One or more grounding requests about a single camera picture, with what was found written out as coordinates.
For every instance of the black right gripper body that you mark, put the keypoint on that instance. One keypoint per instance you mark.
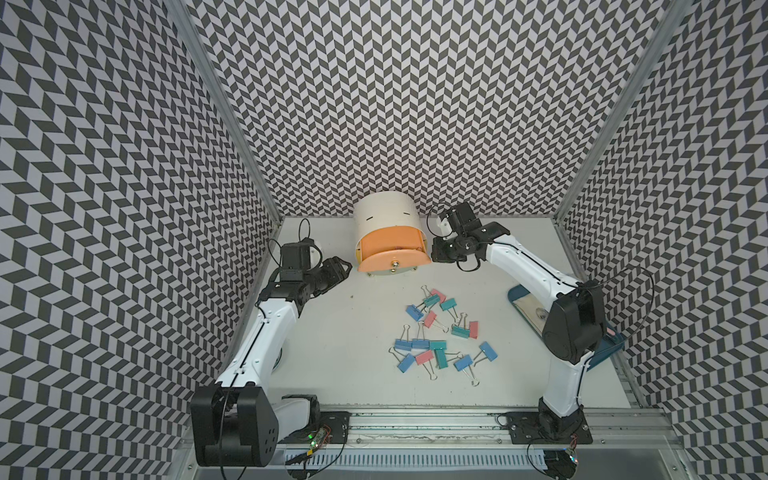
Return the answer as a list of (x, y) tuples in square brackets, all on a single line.
[(460, 251)]

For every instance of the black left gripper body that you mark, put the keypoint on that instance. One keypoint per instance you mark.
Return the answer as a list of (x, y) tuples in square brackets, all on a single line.
[(318, 278)]

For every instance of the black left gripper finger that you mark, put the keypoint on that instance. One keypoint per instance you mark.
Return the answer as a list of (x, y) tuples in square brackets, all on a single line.
[(326, 281), (337, 267)]

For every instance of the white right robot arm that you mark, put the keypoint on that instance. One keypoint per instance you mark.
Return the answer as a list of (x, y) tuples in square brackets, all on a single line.
[(562, 395)]

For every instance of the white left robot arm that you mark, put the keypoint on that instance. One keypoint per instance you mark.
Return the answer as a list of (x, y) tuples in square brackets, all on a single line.
[(235, 421)]

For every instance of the pink binder clip top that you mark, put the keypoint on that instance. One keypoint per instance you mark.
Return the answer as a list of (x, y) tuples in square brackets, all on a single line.
[(430, 291)]

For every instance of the green binder clip top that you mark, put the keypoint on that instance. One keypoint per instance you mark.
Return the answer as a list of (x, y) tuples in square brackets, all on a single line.
[(429, 302)]

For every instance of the green binder clip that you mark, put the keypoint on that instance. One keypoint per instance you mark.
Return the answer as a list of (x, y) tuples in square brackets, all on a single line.
[(443, 358), (429, 302), (450, 306), (460, 327), (438, 345)]

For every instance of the white round drawer cabinet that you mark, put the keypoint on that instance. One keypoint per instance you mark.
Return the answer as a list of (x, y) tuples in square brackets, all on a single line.
[(385, 209)]

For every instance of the green binder clip upper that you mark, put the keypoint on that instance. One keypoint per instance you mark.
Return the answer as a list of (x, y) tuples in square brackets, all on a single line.
[(450, 306)]

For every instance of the blue binder clip upper left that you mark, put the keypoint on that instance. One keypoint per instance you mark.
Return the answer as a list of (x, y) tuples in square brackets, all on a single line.
[(415, 313)]

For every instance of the green binder clip middle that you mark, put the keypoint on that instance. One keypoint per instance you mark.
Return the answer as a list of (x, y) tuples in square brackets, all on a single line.
[(460, 327)]

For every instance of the green binder clip centre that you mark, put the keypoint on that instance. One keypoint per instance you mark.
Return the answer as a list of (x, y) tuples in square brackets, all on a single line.
[(438, 345)]

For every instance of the green binder clip bottom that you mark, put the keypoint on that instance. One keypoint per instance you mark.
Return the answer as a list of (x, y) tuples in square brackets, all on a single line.
[(443, 358)]

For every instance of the pink binder clip bottom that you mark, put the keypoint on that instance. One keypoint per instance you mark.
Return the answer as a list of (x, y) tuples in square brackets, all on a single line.
[(424, 360)]

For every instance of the blue binder clip bottom left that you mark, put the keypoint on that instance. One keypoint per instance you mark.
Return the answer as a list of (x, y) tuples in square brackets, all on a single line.
[(404, 360)]

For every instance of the blue binder clip right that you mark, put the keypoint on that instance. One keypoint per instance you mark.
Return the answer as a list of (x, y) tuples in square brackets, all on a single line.
[(486, 354)]

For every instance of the blue patterned bowl near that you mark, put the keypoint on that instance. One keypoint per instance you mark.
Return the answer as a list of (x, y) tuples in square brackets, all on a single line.
[(278, 359)]

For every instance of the beige cloth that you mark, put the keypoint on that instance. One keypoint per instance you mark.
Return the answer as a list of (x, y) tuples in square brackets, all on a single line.
[(531, 309)]

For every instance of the teal cutting board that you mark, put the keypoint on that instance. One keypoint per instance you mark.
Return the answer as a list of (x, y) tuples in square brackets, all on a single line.
[(576, 324)]

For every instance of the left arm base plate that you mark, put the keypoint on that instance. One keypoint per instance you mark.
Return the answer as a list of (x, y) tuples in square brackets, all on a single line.
[(332, 426)]

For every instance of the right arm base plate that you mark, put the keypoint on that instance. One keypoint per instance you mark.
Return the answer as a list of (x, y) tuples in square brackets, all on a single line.
[(533, 427)]

